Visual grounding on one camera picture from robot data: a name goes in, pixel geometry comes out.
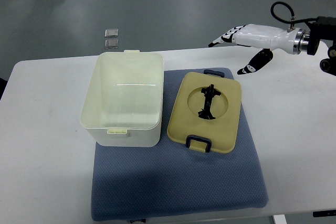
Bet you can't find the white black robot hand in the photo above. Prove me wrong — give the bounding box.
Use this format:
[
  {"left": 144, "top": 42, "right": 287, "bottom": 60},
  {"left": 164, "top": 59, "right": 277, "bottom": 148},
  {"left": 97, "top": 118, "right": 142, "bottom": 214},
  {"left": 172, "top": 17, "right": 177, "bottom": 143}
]
[{"left": 208, "top": 24, "right": 310, "bottom": 75}]

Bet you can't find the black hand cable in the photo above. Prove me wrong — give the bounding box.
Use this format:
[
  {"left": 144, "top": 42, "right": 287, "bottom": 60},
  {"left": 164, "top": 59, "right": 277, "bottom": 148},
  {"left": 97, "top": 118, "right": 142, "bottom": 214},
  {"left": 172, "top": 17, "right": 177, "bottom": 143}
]
[{"left": 270, "top": 1, "right": 320, "bottom": 29}]

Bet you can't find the blue padded mat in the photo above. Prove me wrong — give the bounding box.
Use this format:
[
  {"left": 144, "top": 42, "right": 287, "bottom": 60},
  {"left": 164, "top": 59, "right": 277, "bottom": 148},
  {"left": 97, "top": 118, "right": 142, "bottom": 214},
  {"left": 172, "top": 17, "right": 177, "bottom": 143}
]
[{"left": 91, "top": 70, "right": 268, "bottom": 221}]

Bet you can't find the black table control panel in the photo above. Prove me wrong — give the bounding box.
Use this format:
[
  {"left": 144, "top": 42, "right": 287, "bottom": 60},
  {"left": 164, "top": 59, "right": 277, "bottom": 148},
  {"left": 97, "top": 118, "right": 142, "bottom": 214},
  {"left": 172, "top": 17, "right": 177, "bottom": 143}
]
[{"left": 312, "top": 209, "right": 336, "bottom": 218}]

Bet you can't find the white storage box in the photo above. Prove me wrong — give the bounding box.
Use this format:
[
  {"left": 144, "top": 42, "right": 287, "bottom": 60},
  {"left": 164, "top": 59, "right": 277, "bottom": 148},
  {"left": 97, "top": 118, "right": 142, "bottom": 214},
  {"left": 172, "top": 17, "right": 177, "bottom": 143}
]
[{"left": 80, "top": 50, "right": 164, "bottom": 147}]

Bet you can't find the yellow box lid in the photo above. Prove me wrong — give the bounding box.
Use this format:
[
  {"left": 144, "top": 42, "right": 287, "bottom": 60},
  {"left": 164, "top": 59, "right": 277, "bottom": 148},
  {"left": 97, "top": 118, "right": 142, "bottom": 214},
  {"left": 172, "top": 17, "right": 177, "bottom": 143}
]
[{"left": 167, "top": 70, "right": 242, "bottom": 154}]

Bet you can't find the dark clothed person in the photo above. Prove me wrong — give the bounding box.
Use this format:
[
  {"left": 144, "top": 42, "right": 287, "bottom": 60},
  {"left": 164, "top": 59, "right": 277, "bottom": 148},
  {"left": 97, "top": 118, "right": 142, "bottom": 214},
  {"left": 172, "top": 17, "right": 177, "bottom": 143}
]
[{"left": 0, "top": 78, "right": 8, "bottom": 99}]

